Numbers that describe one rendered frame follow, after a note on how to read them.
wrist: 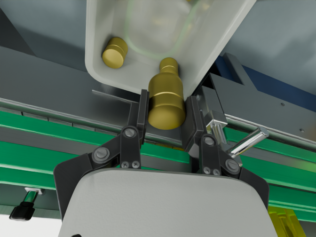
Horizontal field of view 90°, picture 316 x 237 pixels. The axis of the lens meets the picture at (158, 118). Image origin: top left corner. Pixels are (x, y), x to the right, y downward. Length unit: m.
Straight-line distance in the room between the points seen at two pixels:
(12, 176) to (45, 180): 0.05
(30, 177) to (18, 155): 0.07
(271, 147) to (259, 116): 0.06
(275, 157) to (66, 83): 0.39
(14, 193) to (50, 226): 0.11
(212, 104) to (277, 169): 0.14
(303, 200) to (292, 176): 0.15
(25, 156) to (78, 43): 0.37
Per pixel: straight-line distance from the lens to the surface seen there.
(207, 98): 0.28
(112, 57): 0.28
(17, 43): 0.86
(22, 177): 0.36
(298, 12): 0.60
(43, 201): 0.46
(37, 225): 0.42
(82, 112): 0.30
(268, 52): 0.61
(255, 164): 0.28
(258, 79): 0.58
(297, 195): 0.46
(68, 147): 0.29
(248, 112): 0.33
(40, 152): 0.28
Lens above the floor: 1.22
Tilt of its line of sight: 42 degrees down
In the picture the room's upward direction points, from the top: 178 degrees counter-clockwise
